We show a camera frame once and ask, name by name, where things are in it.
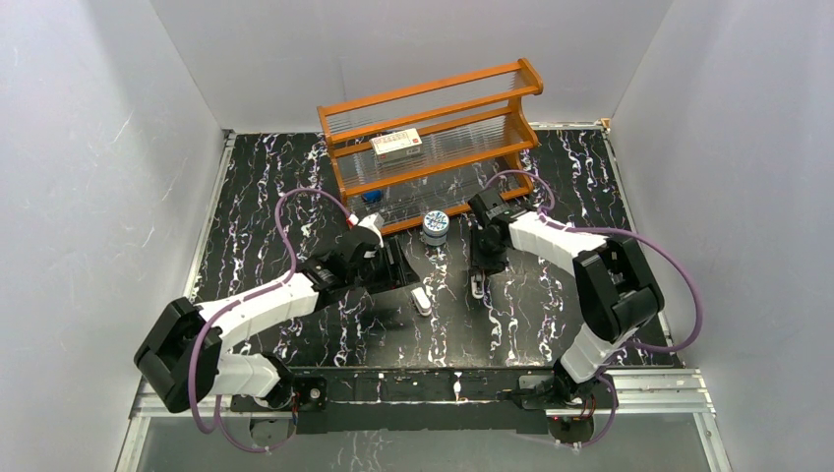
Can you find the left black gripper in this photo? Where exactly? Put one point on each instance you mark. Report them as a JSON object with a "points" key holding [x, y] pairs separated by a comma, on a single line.
{"points": [[397, 267]]}

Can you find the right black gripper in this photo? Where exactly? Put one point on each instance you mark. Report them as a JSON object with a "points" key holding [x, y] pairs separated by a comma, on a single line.
{"points": [[481, 262]]}

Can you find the white stapler part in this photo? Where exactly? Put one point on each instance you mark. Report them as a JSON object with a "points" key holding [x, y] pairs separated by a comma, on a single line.
{"points": [[421, 301]]}

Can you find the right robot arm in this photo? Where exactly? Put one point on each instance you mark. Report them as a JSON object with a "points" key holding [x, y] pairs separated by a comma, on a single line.
{"points": [[617, 290]]}

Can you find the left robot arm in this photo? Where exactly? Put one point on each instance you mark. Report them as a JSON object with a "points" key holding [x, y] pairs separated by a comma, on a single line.
{"points": [[186, 356]]}

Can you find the round patterned tape roll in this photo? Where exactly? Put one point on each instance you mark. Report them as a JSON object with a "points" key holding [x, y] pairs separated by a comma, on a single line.
{"points": [[435, 227]]}

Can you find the small blue object on shelf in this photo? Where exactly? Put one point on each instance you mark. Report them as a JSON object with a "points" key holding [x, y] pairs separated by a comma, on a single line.
{"points": [[372, 196]]}

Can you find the orange wooden shelf rack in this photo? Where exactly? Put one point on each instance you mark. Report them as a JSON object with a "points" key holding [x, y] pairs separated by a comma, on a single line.
{"points": [[472, 127]]}

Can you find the white red staple box on shelf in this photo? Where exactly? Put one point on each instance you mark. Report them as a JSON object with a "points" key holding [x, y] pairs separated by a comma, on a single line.
{"points": [[397, 145]]}

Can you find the black base bar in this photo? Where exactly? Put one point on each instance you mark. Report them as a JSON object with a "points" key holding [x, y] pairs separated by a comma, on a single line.
{"points": [[438, 399]]}

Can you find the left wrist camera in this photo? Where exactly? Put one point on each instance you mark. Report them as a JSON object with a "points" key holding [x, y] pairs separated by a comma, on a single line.
{"points": [[373, 222]]}

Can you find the aluminium rail frame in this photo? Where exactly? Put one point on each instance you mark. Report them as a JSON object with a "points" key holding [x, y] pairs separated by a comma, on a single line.
{"points": [[665, 421]]}

